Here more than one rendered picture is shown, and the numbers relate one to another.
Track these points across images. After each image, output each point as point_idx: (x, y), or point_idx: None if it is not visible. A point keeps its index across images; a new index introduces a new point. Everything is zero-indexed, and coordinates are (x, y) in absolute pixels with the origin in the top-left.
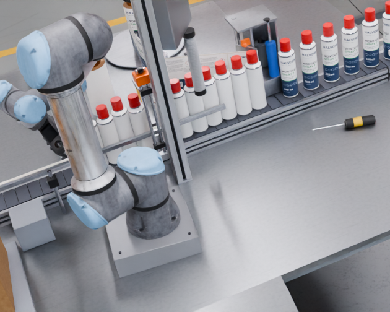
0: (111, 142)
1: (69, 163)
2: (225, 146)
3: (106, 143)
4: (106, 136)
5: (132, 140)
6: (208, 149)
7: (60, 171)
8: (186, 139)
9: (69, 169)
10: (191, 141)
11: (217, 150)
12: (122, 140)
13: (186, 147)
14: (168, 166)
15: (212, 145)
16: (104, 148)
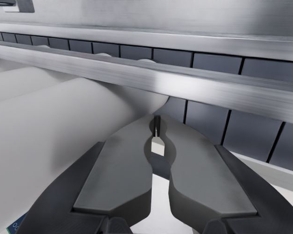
0: (27, 68)
1: (257, 84)
2: None
3: (44, 83)
4: None
5: None
6: (8, 20)
7: (275, 162)
8: None
9: (240, 144)
10: None
11: None
12: (9, 58)
13: (6, 22)
14: (55, 17)
15: None
16: (57, 63)
